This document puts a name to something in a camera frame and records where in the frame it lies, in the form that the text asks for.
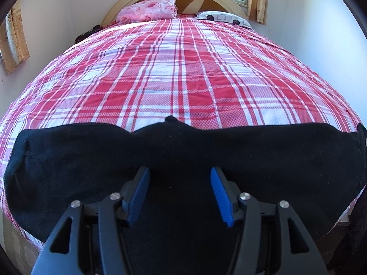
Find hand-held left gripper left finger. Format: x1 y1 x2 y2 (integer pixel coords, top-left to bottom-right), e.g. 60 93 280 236
30 166 151 275

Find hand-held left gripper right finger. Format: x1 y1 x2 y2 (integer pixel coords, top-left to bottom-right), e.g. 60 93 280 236
210 167 330 275

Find black pants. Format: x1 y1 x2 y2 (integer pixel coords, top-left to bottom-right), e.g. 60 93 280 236
4 115 367 275

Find red plaid bed sheet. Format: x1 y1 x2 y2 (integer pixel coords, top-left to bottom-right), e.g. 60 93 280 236
0 17 363 247

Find beige patterned bed base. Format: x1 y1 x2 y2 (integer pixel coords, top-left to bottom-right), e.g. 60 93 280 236
2 212 43 275

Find dark patterned cloth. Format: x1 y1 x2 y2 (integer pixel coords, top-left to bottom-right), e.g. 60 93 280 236
74 24 102 45

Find white patterned pillow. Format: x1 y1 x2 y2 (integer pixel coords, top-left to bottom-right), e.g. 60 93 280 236
195 11 253 30

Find pink floral pillow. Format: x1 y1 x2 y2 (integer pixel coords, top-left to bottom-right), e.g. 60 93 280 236
116 0 178 23

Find beige curtain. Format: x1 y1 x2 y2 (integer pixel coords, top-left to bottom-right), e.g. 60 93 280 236
0 1 31 75
247 0 268 26

